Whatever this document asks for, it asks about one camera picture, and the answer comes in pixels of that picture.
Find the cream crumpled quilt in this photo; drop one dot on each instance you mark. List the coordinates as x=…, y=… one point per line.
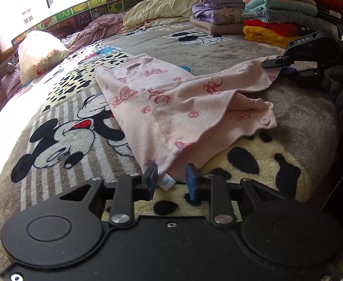
x=165, y=5

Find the folded denim jeans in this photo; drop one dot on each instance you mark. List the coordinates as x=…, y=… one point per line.
x=291, y=17

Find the red fuzzy cloth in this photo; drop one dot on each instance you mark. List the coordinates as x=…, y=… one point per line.
x=333, y=4

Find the teal folded garment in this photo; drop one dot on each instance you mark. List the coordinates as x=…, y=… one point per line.
x=276, y=7

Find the cartoon mouse printed blanket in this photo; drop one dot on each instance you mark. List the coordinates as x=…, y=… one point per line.
x=72, y=140

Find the orange yellow folded sweater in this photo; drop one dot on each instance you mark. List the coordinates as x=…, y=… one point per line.
x=265, y=39

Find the colourful alphabet foam headboard mat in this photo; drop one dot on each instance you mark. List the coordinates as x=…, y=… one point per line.
x=80, y=11

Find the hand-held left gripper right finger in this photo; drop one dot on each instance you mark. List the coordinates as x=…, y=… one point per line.
x=192, y=183

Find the purple folded garment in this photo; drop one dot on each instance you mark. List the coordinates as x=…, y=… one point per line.
x=221, y=0

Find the white plastic bag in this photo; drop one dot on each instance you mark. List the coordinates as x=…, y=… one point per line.
x=41, y=55

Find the red black folded garment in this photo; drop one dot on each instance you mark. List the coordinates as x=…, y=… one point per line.
x=271, y=26

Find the pink fox printed garment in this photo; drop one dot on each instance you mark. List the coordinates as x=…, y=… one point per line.
x=174, y=102

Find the mauve crumpled quilt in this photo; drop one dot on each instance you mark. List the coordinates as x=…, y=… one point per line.
x=101, y=27

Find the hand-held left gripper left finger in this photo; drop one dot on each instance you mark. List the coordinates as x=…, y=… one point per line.
x=151, y=180

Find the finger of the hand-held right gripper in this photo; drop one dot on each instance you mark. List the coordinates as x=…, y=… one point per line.
x=303, y=74
x=276, y=62

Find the lilac floral folded garment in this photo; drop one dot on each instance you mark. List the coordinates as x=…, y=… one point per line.
x=218, y=14

